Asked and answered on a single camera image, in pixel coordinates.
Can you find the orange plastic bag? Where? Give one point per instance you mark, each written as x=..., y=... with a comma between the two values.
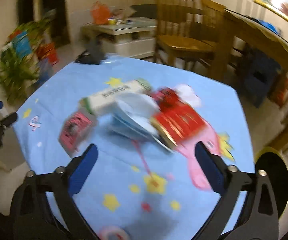
x=100, y=13

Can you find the red boxes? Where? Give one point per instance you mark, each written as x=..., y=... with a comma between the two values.
x=49, y=53

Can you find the red and gold box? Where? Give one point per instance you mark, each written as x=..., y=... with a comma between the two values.
x=178, y=122

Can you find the black table clamp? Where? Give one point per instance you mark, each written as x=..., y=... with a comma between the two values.
x=94, y=52

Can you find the white and green carton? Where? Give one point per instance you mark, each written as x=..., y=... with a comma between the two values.
x=114, y=96

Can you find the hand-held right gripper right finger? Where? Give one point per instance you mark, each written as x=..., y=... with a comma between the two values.
x=211, y=167

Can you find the white low coffee table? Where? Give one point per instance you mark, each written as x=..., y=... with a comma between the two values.
x=126, y=40

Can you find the blue cartoon printed tablecloth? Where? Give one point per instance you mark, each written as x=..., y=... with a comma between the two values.
x=124, y=192

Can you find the blue plastic bag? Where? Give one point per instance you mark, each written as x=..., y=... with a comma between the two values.
x=268, y=26

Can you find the black bin with gold rim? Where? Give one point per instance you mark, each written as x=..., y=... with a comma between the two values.
x=271, y=170

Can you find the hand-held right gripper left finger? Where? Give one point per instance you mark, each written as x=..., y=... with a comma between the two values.
x=84, y=170

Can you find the wooden dining table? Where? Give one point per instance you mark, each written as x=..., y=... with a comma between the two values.
x=248, y=37

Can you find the green potted plant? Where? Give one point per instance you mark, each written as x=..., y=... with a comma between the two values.
x=16, y=72

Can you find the pink small box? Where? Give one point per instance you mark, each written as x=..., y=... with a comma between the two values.
x=75, y=130

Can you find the blue plastic stool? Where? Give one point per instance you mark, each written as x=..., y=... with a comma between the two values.
x=258, y=77

